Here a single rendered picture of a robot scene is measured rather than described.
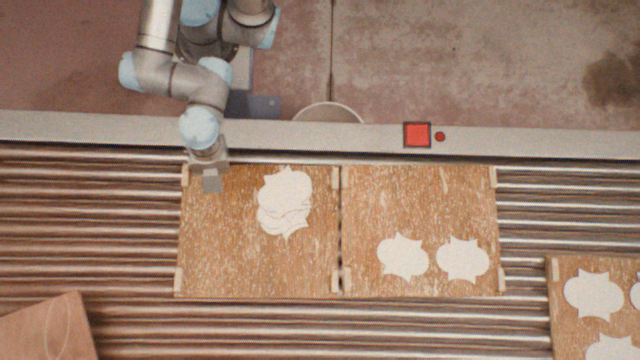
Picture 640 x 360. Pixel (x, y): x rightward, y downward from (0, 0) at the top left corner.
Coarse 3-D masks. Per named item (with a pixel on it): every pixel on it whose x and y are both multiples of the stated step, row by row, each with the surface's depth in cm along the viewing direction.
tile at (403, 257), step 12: (384, 240) 174; (396, 240) 174; (408, 240) 174; (420, 240) 174; (384, 252) 173; (396, 252) 173; (408, 252) 173; (420, 252) 174; (384, 264) 172; (396, 264) 172; (408, 264) 173; (420, 264) 173; (408, 276) 172
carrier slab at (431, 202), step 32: (352, 192) 178; (384, 192) 178; (416, 192) 179; (448, 192) 179; (480, 192) 179; (352, 224) 176; (384, 224) 176; (416, 224) 176; (448, 224) 177; (480, 224) 177; (352, 256) 173; (352, 288) 171; (384, 288) 172; (416, 288) 172; (448, 288) 173; (480, 288) 173
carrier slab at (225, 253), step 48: (192, 192) 176; (240, 192) 176; (336, 192) 178; (192, 240) 173; (240, 240) 173; (288, 240) 174; (336, 240) 174; (192, 288) 169; (240, 288) 170; (288, 288) 171
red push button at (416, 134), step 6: (408, 126) 184; (414, 126) 184; (420, 126) 184; (426, 126) 184; (408, 132) 184; (414, 132) 184; (420, 132) 184; (426, 132) 184; (408, 138) 183; (414, 138) 183; (420, 138) 183; (426, 138) 183; (408, 144) 183; (414, 144) 183; (420, 144) 183; (426, 144) 183
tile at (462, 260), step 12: (456, 240) 175; (444, 252) 174; (456, 252) 174; (468, 252) 174; (480, 252) 174; (444, 264) 173; (456, 264) 173; (468, 264) 173; (480, 264) 174; (456, 276) 172; (468, 276) 173
